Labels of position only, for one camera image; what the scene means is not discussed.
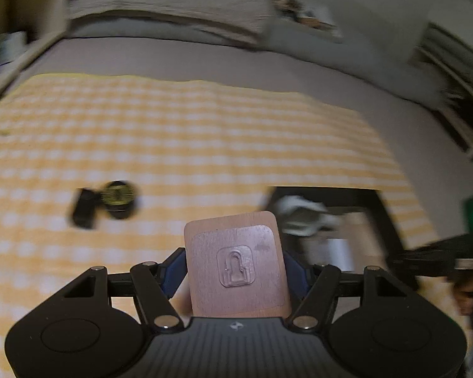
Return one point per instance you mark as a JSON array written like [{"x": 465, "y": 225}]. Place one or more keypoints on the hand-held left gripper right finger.
[{"x": 295, "y": 275}]

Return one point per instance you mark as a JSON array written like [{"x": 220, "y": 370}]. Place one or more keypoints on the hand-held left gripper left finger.
[{"x": 173, "y": 273}]

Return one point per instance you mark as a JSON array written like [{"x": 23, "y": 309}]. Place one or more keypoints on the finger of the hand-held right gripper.
[{"x": 437, "y": 254}]

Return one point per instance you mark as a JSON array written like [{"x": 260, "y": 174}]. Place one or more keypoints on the pinkish wooden hook plate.
[{"x": 236, "y": 260}]

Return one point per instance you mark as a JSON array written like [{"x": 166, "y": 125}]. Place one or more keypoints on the black cardboard box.
[{"x": 382, "y": 220}]

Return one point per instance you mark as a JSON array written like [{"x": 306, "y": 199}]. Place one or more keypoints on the person's right hand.
[{"x": 468, "y": 295}]

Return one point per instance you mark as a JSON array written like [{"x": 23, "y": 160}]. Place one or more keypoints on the black round tin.
[{"x": 119, "y": 197}]

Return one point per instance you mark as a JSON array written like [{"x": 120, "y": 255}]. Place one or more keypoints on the black charger plug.
[{"x": 84, "y": 208}]

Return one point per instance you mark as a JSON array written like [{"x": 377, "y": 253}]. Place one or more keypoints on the yellow checkered cloth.
[{"x": 181, "y": 134}]

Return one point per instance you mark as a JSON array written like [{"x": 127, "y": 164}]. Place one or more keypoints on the white open shelf unit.
[{"x": 453, "y": 67}]

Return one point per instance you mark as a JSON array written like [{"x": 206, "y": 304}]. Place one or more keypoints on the grey duvet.
[{"x": 339, "y": 63}]

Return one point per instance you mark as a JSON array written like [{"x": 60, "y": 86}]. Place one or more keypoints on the beige textured pillow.
[{"x": 173, "y": 4}]

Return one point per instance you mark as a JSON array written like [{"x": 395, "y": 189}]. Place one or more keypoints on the wooden bedside shelf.
[{"x": 31, "y": 19}]

